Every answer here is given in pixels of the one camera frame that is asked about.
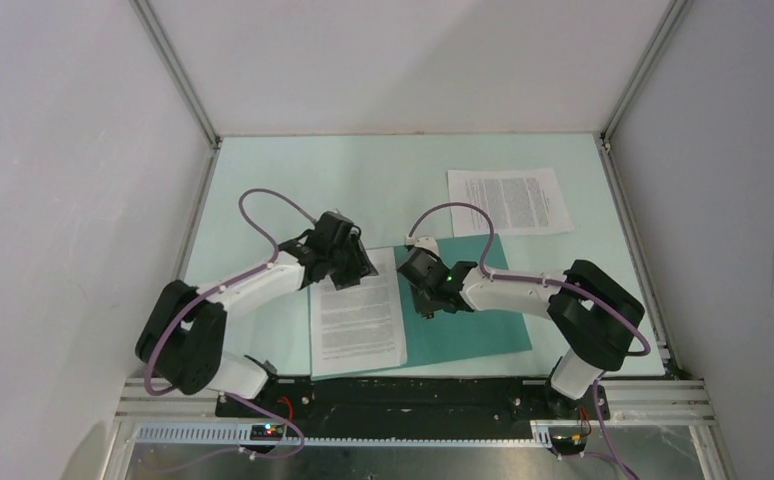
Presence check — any white slotted cable duct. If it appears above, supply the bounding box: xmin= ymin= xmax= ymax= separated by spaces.
xmin=134 ymin=422 xmax=552 ymax=448

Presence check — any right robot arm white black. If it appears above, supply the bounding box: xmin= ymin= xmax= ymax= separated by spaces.
xmin=397 ymin=247 xmax=652 ymax=418

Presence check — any aluminium frame post right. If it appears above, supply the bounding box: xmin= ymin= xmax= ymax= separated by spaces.
xmin=599 ymin=0 xmax=693 ymax=152

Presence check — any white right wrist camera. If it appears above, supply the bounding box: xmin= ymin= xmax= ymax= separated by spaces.
xmin=405 ymin=236 xmax=440 ymax=256

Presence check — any aluminium frame post left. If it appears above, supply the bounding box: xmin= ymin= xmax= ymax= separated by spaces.
xmin=129 ymin=0 xmax=221 ymax=150

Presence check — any aluminium frame post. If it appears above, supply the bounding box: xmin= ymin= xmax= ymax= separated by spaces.
xmin=599 ymin=0 xmax=693 ymax=152
xmin=129 ymin=0 xmax=221 ymax=150

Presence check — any printed paper sheet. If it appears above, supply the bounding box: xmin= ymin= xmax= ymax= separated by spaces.
xmin=447 ymin=168 xmax=574 ymax=236
xmin=309 ymin=248 xmax=408 ymax=379

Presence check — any teal file folder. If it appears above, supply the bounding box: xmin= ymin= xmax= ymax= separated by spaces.
xmin=375 ymin=246 xmax=532 ymax=372

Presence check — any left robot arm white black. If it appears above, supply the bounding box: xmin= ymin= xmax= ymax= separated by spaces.
xmin=134 ymin=211 xmax=377 ymax=417

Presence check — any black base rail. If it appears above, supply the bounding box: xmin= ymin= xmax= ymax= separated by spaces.
xmin=214 ymin=375 xmax=610 ymax=442

